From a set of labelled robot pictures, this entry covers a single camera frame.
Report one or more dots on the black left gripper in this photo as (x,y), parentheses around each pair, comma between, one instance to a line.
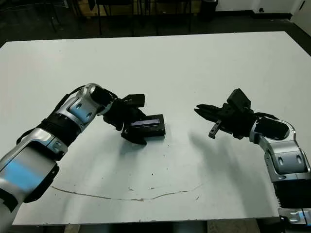
(120,114)

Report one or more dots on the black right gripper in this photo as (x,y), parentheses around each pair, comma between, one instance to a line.
(238,121)

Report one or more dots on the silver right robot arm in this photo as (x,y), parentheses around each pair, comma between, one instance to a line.
(286,157)

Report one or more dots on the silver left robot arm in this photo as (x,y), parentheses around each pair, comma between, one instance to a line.
(48,140)

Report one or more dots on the black waste bin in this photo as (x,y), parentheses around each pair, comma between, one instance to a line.
(209,9)

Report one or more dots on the black metal furniture legs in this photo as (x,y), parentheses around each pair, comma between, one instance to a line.
(54,19)

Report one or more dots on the black left wrist camera housing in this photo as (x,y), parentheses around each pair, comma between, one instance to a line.
(134,100)

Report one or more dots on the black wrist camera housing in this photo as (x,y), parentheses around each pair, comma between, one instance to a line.
(239,98)
(134,100)

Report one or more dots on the black right wrist camera housing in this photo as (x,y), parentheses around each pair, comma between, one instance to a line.
(239,98)

